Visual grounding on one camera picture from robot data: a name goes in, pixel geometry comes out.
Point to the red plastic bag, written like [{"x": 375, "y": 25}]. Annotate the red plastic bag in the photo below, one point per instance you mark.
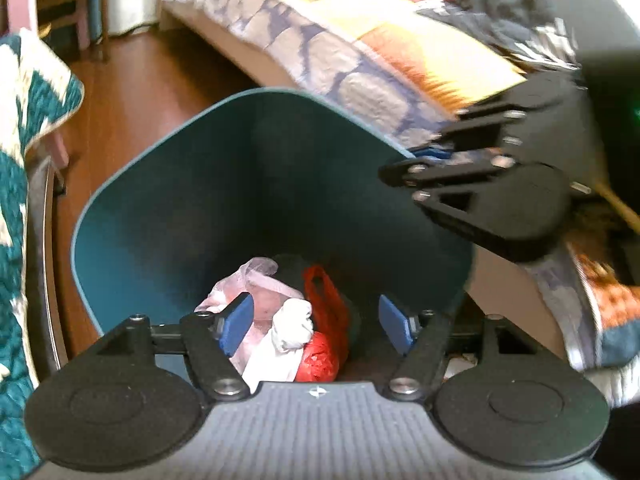
[{"x": 325, "y": 355}]

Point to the dark teal trash bin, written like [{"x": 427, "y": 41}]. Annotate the dark teal trash bin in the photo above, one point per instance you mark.
[{"x": 200, "y": 185}]

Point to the dark wooden chair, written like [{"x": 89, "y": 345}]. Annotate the dark wooden chair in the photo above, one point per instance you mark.
[{"x": 75, "y": 5}]

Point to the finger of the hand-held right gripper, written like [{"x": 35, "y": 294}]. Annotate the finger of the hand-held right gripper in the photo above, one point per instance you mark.
[
  {"x": 500, "y": 120},
  {"x": 450, "y": 172}
]

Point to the translucent pink plastic bag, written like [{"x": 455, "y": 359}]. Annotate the translucent pink plastic bag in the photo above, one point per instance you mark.
[{"x": 260, "y": 285}]

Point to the teal white zigzag quilt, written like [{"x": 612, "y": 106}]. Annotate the teal white zigzag quilt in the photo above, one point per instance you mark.
[{"x": 20, "y": 110}]

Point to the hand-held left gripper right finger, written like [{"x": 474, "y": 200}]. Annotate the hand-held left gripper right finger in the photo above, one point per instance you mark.
[{"x": 395, "y": 322}]

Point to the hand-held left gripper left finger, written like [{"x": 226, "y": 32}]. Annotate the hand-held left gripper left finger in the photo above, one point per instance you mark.
[{"x": 237, "y": 322}]

